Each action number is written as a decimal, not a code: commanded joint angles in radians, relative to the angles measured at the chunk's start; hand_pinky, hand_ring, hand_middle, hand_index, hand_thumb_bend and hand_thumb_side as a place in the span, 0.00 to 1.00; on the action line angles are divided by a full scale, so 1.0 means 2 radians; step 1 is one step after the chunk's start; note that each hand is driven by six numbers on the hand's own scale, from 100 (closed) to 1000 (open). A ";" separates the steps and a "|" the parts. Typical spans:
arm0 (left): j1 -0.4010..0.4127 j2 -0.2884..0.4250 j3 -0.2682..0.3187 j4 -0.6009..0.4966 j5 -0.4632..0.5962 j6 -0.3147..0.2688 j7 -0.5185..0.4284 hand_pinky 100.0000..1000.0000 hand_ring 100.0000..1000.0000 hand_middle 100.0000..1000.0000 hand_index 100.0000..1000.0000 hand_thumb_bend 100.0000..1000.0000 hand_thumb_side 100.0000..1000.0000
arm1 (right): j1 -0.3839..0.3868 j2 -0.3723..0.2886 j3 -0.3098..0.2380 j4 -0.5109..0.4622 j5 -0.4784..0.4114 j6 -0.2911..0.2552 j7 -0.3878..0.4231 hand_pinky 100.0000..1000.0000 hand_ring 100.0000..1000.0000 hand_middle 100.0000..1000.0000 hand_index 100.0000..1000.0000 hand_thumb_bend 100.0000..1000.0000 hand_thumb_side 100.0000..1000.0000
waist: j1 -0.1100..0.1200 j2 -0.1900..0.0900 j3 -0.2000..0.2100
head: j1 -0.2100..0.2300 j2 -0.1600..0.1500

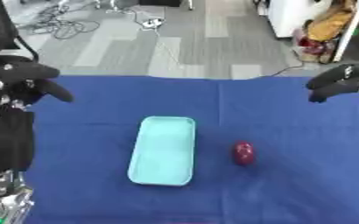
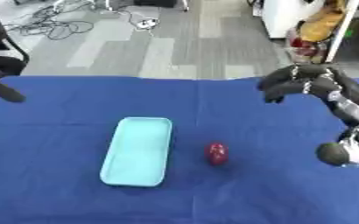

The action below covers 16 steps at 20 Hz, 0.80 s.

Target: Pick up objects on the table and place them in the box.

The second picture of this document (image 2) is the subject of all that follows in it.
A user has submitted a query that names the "black office chair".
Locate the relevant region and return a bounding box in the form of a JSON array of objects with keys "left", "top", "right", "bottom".
[{"left": 0, "top": 0, "right": 32, "bottom": 77}]

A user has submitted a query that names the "white power strip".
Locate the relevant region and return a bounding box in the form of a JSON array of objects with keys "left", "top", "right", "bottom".
[{"left": 135, "top": 17, "right": 161, "bottom": 31}]

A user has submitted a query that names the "light blue rectangular tray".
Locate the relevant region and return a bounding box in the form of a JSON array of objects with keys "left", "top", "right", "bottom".
[{"left": 98, "top": 116, "right": 175, "bottom": 188}]

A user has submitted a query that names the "white post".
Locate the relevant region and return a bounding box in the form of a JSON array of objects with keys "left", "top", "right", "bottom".
[{"left": 323, "top": 0, "right": 359, "bottom": 64}]

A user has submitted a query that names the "white cabinet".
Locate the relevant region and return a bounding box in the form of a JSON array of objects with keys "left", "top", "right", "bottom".
[{"left": 260, "top": 0, "right": 327, "bottom": 39}]

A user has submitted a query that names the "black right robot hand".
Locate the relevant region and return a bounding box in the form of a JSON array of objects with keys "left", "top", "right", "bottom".
[{"left": 256, "top": 64, "right": 359, "bottom": 168}]

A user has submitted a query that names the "black cable tangle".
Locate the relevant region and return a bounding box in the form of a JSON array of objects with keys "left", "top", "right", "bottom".
[{"left": 2, "top": 2, "right": 97, "bottom": 41}]

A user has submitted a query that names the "yellow and red bag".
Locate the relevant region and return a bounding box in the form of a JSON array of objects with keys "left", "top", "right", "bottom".
[{"left": 285, "top": 0, "right": 348, "bottom": 65}]

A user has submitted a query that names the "red toy fruit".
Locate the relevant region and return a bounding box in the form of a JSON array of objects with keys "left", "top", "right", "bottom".
[{"left": 204, "top": 142, "right": 230, "bottom": 166}]

